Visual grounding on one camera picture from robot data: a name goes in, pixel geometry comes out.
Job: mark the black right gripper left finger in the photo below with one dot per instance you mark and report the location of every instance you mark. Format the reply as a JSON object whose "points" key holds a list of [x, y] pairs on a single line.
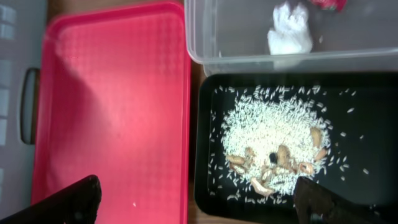
{"points": [[76, 204]]}

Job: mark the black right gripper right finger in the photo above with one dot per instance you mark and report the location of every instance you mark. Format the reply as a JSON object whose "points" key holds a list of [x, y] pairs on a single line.
{"points": [[316, 204]]}

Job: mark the rice and food scraps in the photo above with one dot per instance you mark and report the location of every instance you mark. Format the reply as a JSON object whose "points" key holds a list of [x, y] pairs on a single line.
{"points": [[267, 140]]}

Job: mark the white tissue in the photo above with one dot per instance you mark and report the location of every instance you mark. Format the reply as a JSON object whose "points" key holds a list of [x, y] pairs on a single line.
{"points": [[290, 33]]}

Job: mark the red snack wrapper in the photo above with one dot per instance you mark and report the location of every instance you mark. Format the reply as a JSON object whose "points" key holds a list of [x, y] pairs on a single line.
{"points": [[331, 5]]}

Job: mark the grey dishwasher rack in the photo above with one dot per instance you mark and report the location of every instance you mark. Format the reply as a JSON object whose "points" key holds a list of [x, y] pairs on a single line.
{"points": [[22, 29]]}

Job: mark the black plastic bin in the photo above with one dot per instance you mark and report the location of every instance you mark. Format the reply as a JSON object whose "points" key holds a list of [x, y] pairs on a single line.
{"points": [[362, 168]]}

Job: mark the red plastic tray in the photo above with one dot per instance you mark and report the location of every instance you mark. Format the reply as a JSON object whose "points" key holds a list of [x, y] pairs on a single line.
{"points": [[114, 101]]}

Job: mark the clear plastic bin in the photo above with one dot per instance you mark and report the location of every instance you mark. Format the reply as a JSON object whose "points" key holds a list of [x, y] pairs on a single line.
{"points": [[228, 36]]}

